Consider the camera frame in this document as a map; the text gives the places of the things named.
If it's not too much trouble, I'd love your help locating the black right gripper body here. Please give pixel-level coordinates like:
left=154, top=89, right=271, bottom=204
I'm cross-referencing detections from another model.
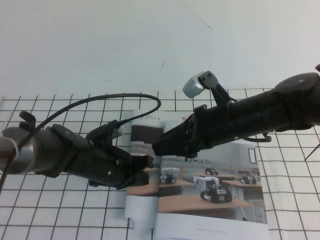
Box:
left=184, top=103, right=237, bottom=158

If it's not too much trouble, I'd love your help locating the white black-grid tablecloth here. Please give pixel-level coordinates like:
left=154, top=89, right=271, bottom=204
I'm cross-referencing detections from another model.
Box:
left=0, top=87, right=320, bottom=240

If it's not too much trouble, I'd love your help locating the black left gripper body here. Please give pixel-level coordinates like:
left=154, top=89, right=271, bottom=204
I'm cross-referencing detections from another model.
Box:
left=72, top=143, right=132, bottom=190

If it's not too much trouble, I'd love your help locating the left wrist camera black cable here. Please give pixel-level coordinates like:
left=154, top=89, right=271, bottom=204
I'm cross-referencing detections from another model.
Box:
left=0, top=92, right=162, bottom=188

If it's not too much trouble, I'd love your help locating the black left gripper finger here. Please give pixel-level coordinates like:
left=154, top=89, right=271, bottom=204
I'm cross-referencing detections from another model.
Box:
left=119, top=169, right=150, bottom=190
left=131, top=154, right=155, bottom=173

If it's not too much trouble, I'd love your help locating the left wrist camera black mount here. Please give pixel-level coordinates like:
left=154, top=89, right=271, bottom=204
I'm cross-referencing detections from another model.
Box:
left=85, top=119, right=127, bottom=147

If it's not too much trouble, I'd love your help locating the thin dark red wire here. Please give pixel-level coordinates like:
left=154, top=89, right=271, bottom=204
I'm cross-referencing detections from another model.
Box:
left=303, top=139, right=320, bottom=161

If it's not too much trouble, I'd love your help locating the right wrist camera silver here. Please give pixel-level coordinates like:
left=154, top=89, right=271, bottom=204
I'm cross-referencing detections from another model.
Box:
left=182, top=71, right=232, bottom=107

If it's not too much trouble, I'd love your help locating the AgileX product brochure book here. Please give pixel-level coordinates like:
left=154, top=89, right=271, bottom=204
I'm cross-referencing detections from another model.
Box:
left=124, top=108, right=270, bottom=240

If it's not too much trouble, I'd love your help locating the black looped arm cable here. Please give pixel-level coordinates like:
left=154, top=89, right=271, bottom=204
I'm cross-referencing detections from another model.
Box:
left=19, top=111, right=36, bottom=131

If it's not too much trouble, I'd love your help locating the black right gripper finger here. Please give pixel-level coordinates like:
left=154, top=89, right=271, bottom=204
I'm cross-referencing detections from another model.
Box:
left=152, top=138, right=198, bottom=157
left=159, top=117, right=195, bottom=146

